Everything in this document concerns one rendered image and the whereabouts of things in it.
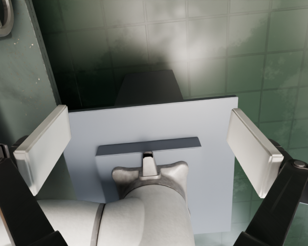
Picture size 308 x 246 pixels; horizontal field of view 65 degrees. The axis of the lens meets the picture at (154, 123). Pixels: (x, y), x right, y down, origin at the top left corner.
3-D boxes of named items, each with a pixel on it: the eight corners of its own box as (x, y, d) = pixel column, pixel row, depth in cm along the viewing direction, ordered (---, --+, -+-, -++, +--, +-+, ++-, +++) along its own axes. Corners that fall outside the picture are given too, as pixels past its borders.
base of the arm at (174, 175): (187, 146, 56) (191, 159, 51) (190, 216, 65) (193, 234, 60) (108, 153, 56) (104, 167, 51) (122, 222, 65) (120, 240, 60)
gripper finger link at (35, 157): (36, 196, 14) (23, 196, 14) (72, 138, 20) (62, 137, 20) (26, 152, 13) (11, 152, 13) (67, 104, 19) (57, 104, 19)
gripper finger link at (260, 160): (271, 155, 13) (285, 155, 13) (231, 107, 19) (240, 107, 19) (259, 199, 14) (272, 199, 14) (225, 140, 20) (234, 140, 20)
